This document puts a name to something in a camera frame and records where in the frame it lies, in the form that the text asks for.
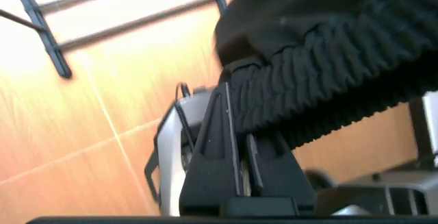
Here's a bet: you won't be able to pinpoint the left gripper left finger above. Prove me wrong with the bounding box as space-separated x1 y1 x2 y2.
179 81 246 217

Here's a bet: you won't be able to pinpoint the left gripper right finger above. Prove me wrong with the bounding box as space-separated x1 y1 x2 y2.
246 132 318 216

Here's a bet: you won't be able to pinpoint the black shorts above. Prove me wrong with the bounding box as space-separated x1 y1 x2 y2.
212 0 438 151

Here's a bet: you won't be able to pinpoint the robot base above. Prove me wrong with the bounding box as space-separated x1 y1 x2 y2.
143 82 438 218

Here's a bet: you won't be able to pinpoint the black clothes rack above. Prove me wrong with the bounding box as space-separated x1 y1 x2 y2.
0 0 229 79

